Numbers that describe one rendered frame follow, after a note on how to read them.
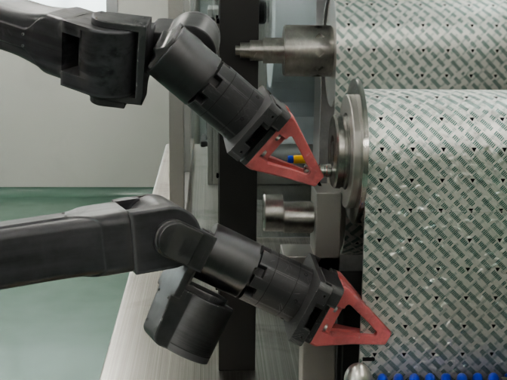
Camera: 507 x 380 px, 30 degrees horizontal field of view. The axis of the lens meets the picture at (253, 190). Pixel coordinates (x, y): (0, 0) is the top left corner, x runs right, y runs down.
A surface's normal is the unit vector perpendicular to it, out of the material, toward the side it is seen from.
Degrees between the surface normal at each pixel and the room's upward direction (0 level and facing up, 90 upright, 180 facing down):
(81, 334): 0
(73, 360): 0
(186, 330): 75
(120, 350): 0
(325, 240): 90
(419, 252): 90
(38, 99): 90
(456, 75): 92
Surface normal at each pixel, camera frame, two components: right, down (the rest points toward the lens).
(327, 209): 0.04, 0.21
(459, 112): 0.04, -0.59
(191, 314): -0.15, -0.10
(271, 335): 0.01, -0.98
